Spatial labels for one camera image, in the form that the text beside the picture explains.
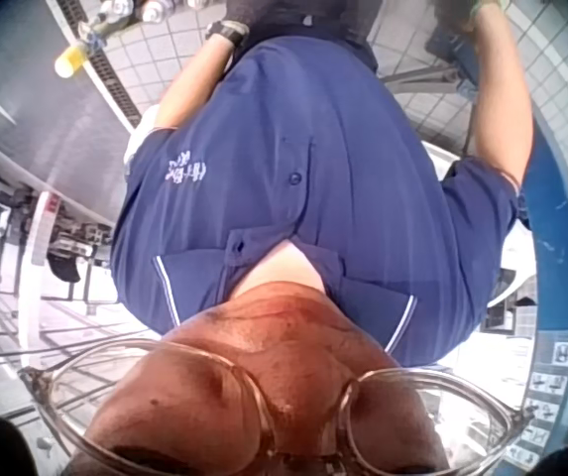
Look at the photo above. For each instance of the black floor drain grate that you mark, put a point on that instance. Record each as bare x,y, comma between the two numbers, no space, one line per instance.
110,79

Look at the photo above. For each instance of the silver metal canister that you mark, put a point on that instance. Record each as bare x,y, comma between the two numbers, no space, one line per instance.
150,10
115,6

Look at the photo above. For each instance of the strip of pictogram stickers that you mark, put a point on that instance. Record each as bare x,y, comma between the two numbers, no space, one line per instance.
546,392

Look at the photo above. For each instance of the person's right hand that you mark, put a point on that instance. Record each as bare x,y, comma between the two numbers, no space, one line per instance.
457,12

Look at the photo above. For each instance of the cluttered equipment shelf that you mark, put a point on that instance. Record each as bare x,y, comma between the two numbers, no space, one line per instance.
16,233

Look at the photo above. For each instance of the yellow capped bottle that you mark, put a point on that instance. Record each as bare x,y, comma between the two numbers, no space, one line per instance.
71,62

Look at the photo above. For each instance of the blue machine frame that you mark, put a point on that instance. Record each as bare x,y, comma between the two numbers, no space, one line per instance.
561,238

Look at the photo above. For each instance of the blue metal tool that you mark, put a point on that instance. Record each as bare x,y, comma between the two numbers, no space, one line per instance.
452,54

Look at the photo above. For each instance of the grey metal bar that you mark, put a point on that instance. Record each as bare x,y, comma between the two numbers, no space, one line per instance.
412,77

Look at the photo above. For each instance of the person's legs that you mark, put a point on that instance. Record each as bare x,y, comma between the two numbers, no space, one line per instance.
293,15

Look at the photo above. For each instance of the black wrist band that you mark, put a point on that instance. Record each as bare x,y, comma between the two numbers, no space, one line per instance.
226,31

